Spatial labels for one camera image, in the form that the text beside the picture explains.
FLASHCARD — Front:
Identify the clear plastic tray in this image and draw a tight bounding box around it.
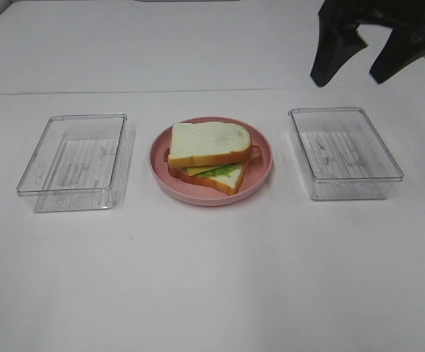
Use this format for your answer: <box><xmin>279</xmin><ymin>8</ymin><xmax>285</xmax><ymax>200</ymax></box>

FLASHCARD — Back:
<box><xmin>16</xmin><ymin>113</ymin><xmax>136</xmax><ymax>213</ymax></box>
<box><xmin>288</xmin><ymin>107</ymin><xmax>404</xmax><ymax>201</ymax></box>

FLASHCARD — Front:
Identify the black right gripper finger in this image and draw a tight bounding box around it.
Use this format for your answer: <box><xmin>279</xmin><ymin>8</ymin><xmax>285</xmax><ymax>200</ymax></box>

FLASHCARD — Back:
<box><xmin>310</xmin><ymin>22</ymin><xmax>368</xmax><ymax>87</ymax></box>
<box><xmin>369</xmin><ymin>29</ymin><xmax>425</xmax><ymax>84</ymax></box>

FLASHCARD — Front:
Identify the bread slice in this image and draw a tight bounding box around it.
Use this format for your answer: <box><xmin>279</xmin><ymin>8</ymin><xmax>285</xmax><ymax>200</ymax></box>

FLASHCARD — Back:
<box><xmin>168</xmin><ymin>161</ymin><xmax>250</xmax><ymax>195</ymax></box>

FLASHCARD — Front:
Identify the yellow cheese slice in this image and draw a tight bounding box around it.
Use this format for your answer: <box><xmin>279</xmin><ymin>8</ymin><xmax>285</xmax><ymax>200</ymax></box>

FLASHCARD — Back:
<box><xmin>183</xmin><ymin>165</ymin><xmax>219</xmax><ymax>175</ymax></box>

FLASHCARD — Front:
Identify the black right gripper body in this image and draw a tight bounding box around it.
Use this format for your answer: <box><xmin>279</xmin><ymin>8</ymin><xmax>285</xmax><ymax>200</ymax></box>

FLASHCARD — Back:
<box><xmin>319</xmin><ymin>1</ymin><xmax>425</xmax><ymax>35</ymax></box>

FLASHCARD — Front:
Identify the clear plastic tray right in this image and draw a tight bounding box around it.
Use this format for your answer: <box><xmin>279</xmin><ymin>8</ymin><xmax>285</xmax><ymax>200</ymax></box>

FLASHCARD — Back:
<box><xmin>288</xmin><ymin>107</ymin><xmax>404</xmax><ymax>201</ymax></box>

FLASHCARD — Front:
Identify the bacon strip tray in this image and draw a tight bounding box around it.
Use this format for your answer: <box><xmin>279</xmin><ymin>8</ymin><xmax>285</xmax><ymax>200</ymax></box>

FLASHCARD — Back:
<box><xmin>249</xmin><ymin>145</ymin><xmax>262</xmax><ymax>162</ymax></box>
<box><xmin>163</xmin><ymin>148</ymin><xmax>170</xmax><ymax>162</ymax></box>

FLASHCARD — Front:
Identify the clear plastic tray left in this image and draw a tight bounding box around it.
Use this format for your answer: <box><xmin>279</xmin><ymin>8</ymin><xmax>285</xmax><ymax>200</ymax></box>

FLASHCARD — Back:
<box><xmin>16</xmin><ymin>113</ymin><xmax>136</xmax><ymax>213</ymax></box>

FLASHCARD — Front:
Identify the green lettuce leaf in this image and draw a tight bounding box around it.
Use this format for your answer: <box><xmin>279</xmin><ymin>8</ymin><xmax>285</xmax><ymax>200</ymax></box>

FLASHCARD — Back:
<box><xmin>197</xmin><ymin>163</ymin><xmax>241</xmax><ymax>177</ymax></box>

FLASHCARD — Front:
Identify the bread slice tray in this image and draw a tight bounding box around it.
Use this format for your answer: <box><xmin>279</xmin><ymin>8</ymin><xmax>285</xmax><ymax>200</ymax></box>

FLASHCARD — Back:
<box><xmin>168</xmin><ymin>122</ymin><xmax>252</xmax><ymax>168</ymax></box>

